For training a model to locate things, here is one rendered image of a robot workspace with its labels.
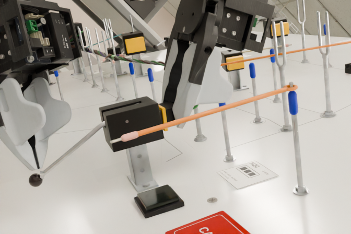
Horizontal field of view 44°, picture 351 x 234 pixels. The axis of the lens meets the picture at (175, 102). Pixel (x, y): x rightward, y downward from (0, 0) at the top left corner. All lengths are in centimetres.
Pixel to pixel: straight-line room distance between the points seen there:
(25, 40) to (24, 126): 8
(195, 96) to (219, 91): 3
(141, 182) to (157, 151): 10
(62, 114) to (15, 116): 4
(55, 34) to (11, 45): 5
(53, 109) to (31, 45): 8
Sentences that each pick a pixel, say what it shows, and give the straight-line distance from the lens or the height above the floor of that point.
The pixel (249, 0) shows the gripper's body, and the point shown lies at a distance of 46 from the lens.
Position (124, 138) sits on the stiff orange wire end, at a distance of 32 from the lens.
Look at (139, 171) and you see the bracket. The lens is 47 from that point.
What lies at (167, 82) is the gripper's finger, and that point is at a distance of 49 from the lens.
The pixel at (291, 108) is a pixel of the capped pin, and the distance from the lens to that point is 39.
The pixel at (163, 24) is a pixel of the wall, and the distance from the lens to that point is 819.
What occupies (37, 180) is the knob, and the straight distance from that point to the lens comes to 46.
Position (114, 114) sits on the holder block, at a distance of 44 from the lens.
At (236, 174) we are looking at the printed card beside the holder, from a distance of 47.
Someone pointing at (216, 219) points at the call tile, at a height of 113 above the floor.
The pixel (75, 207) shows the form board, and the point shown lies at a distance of 47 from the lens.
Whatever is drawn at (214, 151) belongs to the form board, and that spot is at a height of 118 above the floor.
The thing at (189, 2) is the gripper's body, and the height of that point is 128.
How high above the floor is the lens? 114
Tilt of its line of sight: 7 degrees up
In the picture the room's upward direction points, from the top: 40 degrees clockwise
